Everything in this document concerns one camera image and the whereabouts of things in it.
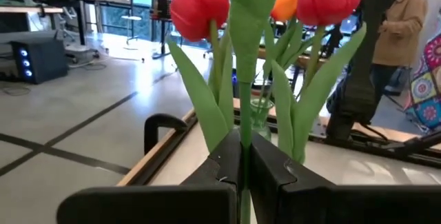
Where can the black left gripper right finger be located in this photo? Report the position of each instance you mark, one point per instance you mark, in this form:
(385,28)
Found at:
(327,205)

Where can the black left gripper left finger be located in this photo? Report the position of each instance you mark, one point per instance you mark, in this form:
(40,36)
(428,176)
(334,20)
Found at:
(155,205)

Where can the artificial tulip with green stem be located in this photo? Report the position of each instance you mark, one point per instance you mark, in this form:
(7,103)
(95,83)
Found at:
(251,27)

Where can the orange artificial tulip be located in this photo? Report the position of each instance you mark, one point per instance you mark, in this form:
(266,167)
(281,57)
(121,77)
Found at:
(286,7)

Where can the red artificial tulip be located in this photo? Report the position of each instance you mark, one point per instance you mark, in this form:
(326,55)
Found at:
(200,7)
(327,0)

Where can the green glass vase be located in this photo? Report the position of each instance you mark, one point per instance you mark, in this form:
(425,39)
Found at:
(267,132)

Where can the black clamp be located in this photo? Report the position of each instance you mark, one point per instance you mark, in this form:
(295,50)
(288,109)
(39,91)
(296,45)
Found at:
(151,131)

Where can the colourful mandala patterned cloth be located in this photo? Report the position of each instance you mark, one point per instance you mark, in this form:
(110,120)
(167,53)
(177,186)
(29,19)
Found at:
(427,89)

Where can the black computer tower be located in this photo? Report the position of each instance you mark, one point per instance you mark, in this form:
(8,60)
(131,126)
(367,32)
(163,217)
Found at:
(44,60)

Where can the person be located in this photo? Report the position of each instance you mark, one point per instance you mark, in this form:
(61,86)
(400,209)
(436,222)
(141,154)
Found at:
(399,38)

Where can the round white stool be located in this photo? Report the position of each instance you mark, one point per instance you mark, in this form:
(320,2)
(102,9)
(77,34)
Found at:
(131,17)

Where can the black equipment box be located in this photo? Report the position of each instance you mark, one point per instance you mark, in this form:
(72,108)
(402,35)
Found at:
(162,7)

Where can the wooden top desk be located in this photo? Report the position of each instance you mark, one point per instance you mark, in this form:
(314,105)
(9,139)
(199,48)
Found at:
(20,9)

